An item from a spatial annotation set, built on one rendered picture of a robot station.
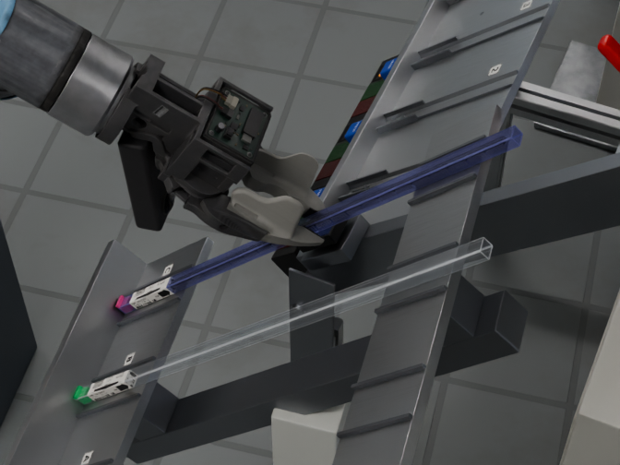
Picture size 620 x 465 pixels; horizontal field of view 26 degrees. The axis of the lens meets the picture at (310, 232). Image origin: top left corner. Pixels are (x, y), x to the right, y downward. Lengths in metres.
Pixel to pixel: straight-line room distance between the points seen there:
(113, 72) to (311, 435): 0.35
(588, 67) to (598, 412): 1.29
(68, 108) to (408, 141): 0.48
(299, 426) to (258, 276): 1.13
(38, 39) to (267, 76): 1.54
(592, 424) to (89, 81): 0.66
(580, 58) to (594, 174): 1.51
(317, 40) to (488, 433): 0.92
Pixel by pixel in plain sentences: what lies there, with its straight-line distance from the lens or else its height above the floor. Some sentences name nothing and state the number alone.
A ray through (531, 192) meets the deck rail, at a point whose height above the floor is 0.93.
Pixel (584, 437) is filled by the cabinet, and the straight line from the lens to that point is 1.47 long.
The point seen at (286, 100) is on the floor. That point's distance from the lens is 2.55.
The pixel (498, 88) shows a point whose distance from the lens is 1.40.
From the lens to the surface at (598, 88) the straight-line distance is 2.61.
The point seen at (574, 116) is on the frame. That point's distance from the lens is 2.12.
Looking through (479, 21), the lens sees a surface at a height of 0.77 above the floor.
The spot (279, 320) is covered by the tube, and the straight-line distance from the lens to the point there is 1.09.
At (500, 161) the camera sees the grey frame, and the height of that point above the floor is 0.16.
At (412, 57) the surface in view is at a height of 0.73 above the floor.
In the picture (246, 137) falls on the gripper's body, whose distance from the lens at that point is 1.09.
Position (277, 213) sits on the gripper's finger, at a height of 0.96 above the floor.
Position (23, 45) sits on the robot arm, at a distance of 1.08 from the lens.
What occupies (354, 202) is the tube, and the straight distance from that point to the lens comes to 1.12.
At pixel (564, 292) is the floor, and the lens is 2.30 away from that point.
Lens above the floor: 1.83
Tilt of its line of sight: 52 degrees down
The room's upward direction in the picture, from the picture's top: straight up
